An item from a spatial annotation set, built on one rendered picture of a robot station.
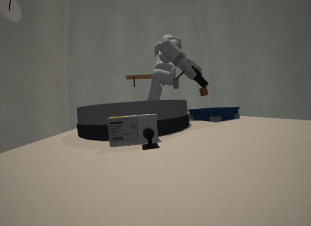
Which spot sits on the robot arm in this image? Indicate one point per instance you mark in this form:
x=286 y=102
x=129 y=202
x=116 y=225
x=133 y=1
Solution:
x=167 y=50

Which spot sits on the bronze bushing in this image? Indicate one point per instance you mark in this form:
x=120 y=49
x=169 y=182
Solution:
x=203 y=91

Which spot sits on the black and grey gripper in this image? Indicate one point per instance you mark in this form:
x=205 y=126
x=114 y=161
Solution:
x=192 y=71

